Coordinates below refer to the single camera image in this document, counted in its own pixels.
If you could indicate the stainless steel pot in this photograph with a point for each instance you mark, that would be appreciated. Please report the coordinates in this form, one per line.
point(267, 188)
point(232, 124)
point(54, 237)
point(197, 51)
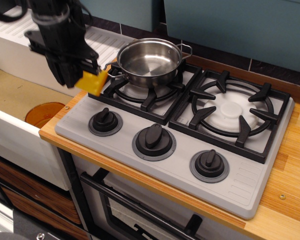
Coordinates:
point(151, 62)

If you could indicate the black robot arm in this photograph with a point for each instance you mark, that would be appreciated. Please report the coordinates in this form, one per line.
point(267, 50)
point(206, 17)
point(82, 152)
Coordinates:
point(56, 7)

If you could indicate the white toy sink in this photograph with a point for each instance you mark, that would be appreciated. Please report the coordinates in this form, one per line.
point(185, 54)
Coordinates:
point(25, 82)

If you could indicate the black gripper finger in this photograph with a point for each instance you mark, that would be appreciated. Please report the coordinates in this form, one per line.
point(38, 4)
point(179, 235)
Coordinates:
point(71, 73)
point(54, 66)

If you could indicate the black stove knob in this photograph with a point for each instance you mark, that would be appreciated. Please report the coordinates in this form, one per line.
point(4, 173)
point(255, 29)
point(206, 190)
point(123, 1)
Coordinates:
point(105, 123)
point(209, 166)
point(154, 143)

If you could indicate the grey toy stove top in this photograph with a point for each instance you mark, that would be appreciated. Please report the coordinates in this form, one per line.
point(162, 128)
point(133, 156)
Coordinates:
point(240, 193)

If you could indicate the yellow toy cheese wedge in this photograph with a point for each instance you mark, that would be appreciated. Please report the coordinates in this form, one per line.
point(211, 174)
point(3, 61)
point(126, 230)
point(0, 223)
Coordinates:
point(91, 83)

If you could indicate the black left burner grate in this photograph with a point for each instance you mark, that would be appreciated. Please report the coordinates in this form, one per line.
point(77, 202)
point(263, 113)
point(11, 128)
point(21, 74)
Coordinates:
point(155, 104)

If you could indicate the black middle stove knob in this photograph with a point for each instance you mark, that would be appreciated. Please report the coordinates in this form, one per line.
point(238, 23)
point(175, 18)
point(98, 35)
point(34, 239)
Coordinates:
point(154, 143)

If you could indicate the oven door with black handle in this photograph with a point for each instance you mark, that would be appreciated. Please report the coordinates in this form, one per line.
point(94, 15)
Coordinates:
point(138, 222)

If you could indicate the black left stove knob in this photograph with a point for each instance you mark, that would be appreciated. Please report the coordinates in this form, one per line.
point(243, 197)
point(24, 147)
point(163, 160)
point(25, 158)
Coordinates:
point(105, 123)

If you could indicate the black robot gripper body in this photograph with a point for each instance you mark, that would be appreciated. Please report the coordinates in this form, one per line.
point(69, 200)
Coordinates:
point(63, 37)

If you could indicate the black right stove knob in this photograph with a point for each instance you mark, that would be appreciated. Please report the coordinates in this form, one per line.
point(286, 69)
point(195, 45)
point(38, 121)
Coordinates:
point(209, 166)

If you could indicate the black burner grate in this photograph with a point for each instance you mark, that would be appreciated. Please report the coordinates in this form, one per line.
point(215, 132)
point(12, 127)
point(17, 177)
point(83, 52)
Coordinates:
point(236, 115)
point(155, 104)

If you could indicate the black right burner grate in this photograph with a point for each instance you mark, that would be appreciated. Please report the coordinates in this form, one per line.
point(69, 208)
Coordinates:
point(236, 115)

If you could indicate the wooden drawer fronts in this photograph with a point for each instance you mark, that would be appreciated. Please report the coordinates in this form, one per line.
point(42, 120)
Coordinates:
point(41, 200)

